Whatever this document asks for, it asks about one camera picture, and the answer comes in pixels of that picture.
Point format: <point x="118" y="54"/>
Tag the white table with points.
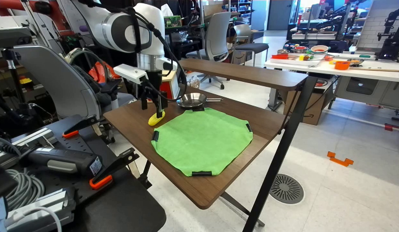
<point x="373" y="73"/>

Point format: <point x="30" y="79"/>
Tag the orange floor marker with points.
<point x="339" y="160"/>

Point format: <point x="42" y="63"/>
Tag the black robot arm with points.
<point x="392" y="38"/>

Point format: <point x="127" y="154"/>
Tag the round floor drain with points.
<point x="287" y="188"/>

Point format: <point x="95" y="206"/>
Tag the aluminium rail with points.
<point x="25" y="141"/>

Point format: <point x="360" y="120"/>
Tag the white bowl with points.
<point x="319" y="49"/>

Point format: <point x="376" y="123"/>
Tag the camera on mount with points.
<point x="11" y="37"/>

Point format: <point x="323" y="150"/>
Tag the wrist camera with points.
<point x="130" y="73"/>

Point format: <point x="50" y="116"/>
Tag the orange bowl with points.
<point x="342" y="65"/>

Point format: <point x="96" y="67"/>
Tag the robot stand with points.
<point x="122" y="209"/>

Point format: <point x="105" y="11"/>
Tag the yellow plastic maize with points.
<point x="155" y="120"/>

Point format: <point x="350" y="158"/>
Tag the red and white box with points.
<point x="170" y="87"/>

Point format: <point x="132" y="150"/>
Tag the cardboard box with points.
<point x="310" y="106"/>

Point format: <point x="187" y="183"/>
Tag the black tape strip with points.
<point x="155" y="135"/>
<point x="201" y="173"/>
<point x="248" y="127"/>

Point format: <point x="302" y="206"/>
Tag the green box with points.
<point x="172" y="21"/>

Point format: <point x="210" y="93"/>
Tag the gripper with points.
<point x="153" y="80"/>

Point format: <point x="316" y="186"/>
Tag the black and orange clamp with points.
<point x="82" y="125"/>
<point x="114" y="167"/>

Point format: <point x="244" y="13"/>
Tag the grey office chair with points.
<point x="217" y="35"/>
<point x="57" y="80"/>

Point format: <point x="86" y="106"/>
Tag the black and grey handheld device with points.
<point x="64" y="161"/>

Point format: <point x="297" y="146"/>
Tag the clear plastic bottle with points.
<point x="195" y="82"/>

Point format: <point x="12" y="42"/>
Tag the green cloth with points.
<point x="202" y="141"/>

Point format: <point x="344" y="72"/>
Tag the grey cabinet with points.
<point x="370" y="91"/>

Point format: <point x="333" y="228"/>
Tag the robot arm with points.
<point x="122" y="30"/>

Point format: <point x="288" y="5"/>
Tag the chair with dark seat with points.
<point x="251" y="46"/>

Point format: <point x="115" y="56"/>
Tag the silver frying pan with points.
<point x="191" y="100"/>

